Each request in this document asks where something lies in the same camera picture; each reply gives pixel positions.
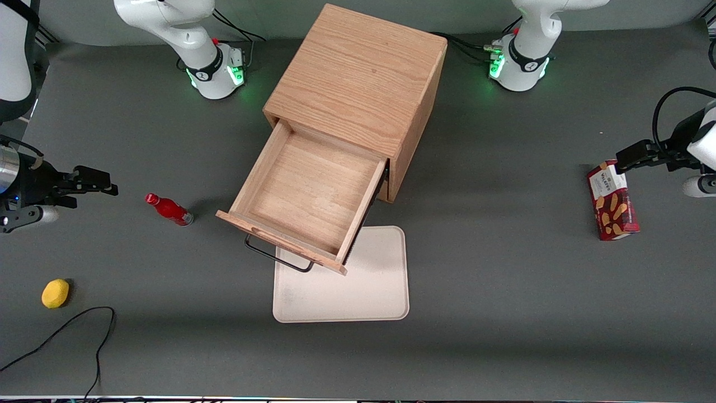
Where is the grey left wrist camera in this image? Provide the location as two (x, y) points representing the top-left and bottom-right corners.
(681, 175), (716, 198)

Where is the yellow lemon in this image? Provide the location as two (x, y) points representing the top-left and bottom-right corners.
(41, 279), (70, 310)

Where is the black looped gripper cable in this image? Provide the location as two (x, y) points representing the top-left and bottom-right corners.
(652, 86), (716, 154)

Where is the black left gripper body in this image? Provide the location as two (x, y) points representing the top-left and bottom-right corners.
(671, 109), (706, 171)

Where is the red tartan shortbread box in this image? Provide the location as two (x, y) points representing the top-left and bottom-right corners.
(586, 160), (641, 242)

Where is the thin black table cable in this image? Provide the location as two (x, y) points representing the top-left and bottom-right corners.
(0, 306), (116, 401)

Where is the oak wooden cabinet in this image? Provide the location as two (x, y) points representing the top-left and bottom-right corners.
(263, 3), (449, 204)

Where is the small red bottle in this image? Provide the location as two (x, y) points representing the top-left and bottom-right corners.
(145, 193), (195, 227)

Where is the cream plastic tray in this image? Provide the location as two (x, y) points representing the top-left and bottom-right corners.
(272, 226), (410, 324)

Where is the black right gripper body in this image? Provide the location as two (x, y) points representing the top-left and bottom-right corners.
(3, 160), (55, 212)

